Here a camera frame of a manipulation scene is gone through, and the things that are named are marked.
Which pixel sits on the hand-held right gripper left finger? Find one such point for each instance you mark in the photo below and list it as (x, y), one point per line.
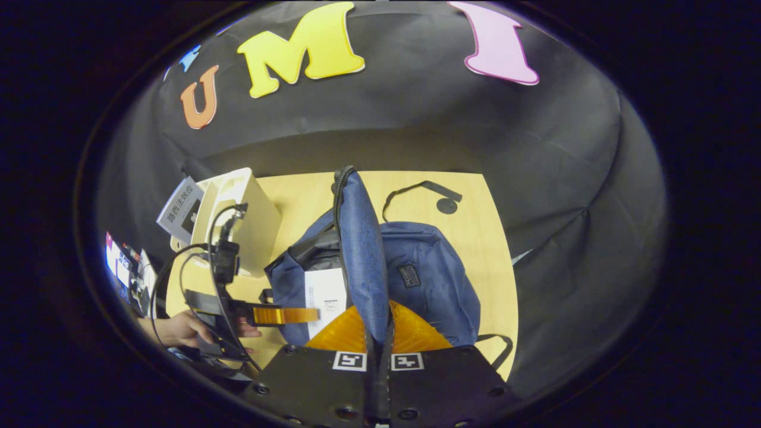
(309, 386)

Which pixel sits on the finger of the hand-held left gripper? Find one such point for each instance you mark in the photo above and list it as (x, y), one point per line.
(285, 315)

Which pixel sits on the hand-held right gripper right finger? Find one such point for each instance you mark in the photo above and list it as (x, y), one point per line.
(446, 386)

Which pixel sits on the white cover book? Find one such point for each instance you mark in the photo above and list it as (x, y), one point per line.
(326, 297)

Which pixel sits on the white bookshelf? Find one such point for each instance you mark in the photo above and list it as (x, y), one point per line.
(255, 226)

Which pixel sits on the grey book with dark picture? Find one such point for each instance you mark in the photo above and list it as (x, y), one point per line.
(178, 208)

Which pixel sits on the blue schoolbag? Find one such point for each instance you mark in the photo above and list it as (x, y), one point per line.
(428, 279)

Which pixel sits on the lit computer screen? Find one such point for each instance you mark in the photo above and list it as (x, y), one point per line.
(116, 261)

